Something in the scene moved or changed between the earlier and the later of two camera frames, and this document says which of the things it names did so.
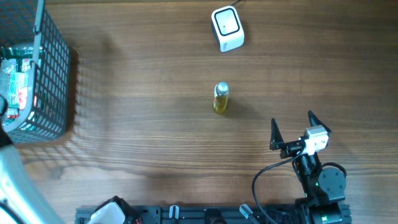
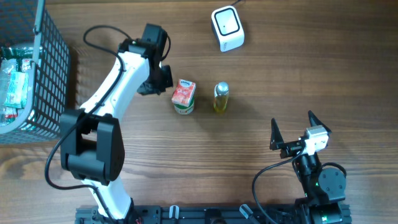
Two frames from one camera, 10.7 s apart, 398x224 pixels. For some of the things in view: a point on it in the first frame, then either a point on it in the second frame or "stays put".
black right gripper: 277,142 stays put
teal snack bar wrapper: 16,81 stays put
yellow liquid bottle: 220,102 stays put
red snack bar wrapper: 22,97 to 10,112
